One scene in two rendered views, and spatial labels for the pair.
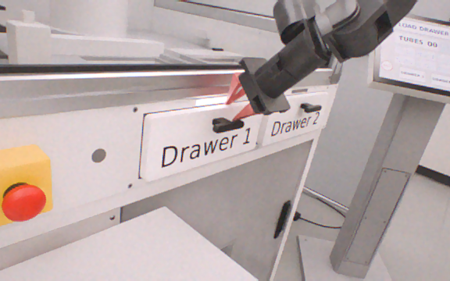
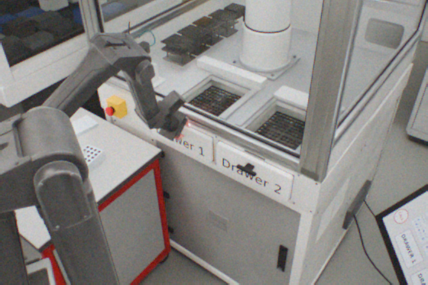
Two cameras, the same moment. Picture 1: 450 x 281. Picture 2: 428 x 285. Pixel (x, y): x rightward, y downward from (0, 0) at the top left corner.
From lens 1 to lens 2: 155 cm
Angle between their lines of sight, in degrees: 75
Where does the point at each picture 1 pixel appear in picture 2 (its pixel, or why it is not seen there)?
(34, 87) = (122, 85)
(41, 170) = (115, 106)
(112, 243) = (134, 142)
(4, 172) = (109, 102)
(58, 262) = (122, 134)
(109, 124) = not seen: hidden behind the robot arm
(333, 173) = not seen: outside the picture
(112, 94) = not seen: hidden behind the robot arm
